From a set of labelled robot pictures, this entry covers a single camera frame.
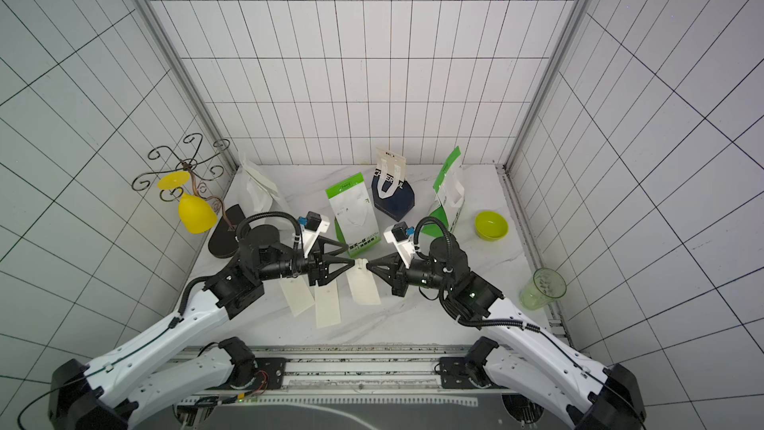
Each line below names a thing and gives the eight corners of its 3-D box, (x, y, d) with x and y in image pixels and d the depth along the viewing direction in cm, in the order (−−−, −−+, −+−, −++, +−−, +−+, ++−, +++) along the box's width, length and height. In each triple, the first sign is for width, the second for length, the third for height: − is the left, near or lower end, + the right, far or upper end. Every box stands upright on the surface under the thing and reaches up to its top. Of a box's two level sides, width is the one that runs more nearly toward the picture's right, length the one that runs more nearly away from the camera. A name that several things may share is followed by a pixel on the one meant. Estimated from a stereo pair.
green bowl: (478, 245, 99) (483, 236, 95) (473, 220, 106) (476, 211, 101) (507, 245, 99) (513, 236, 95) (499, 220, 106) (504, 211, 101)
